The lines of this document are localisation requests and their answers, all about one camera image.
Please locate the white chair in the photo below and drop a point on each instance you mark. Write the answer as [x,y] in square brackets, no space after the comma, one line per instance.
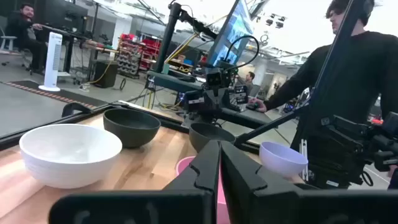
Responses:
[7,38]

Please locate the pink bowl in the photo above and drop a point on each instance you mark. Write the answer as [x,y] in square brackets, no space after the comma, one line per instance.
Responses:
[183,165]

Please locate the small dark green bowl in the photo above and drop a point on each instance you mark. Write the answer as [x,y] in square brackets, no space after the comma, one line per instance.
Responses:
[202,140]

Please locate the black diagonal frame strut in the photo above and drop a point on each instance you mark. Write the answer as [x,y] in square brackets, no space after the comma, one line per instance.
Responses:
[270,126]

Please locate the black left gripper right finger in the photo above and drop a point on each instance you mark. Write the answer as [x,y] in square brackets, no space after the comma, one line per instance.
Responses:
[273,205]

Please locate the black desk monitors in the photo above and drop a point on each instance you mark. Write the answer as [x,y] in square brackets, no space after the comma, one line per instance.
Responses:
[62,15]

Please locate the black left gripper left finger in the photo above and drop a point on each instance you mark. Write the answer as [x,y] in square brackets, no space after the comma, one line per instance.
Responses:
[186,205]

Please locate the black computer mouse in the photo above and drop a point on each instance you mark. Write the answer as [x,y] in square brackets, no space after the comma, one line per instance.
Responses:
[252,106]

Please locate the black floor box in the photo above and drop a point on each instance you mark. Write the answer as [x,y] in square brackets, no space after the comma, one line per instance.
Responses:
[105,74]

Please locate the white tower fan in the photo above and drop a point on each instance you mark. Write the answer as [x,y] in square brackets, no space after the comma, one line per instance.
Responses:
[53,56]

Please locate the lavender bowl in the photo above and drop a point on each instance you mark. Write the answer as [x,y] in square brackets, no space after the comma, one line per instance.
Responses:
[280,161]

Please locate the large white ribbed bowl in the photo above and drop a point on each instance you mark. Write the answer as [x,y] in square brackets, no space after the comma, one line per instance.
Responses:
[68,161]

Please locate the person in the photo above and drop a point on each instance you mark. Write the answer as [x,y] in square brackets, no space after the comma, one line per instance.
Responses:
[357,77]
[248,81]
[21,28]

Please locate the grey desk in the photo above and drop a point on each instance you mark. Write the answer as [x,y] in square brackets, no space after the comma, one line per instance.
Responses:
[174,82]

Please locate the black table edge rail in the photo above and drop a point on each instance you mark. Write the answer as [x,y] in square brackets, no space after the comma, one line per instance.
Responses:
[31,133]

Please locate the black floor mat orange strip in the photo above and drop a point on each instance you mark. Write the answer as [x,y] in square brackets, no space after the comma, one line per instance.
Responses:
[62,95]

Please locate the black robot device with camera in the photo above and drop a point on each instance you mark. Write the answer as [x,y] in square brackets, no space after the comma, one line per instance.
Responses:
[214,102]

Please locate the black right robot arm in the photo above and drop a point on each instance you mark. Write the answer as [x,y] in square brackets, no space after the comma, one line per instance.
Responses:
[342,146]

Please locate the black standing desk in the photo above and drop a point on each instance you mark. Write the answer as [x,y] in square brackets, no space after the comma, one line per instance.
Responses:
[69,53]

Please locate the large tilted monitor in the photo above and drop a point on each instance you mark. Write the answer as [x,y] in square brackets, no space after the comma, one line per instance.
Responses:
[230,34]

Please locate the red parts rack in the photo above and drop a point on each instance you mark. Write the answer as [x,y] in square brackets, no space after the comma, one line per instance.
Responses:
[133,53]

